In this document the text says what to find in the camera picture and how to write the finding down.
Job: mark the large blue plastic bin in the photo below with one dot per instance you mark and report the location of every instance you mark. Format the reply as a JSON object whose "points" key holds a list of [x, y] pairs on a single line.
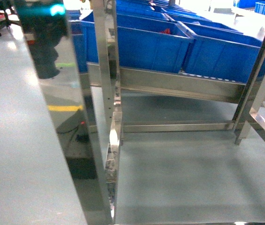
{"points": [[151, 44]]}

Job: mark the black office chair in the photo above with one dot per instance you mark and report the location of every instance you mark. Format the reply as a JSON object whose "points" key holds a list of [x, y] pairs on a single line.
{"points": [[4, 6]]}

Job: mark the stainless steel rack frame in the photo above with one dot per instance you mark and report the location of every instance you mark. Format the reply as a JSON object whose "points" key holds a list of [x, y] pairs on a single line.
{"points": [[77, 63]]}

